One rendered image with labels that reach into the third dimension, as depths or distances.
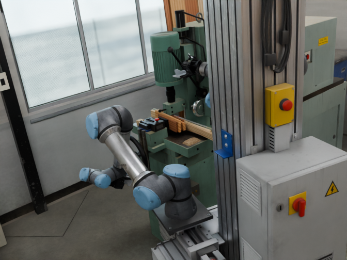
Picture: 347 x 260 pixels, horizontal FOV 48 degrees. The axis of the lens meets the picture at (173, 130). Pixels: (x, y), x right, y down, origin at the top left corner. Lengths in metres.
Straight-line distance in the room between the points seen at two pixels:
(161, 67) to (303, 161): 1.24
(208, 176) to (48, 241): 1.41
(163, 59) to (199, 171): 0.74
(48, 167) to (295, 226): 2.61
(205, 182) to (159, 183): 0.96
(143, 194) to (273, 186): 0.61
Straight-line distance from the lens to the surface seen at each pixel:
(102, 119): 1.79
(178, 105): 2.49
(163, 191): 1.65
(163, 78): 2.37
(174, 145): 2.32
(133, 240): 3.05
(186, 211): 1.77
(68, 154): 3.64
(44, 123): 3.47
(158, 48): 2.32
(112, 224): 3.26
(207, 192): 2.63
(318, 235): 1.48
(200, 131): 2.34
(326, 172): 1.35
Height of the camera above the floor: 1.87
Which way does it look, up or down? 23 degrees down
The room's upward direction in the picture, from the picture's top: 6 degrees counter-clockwise
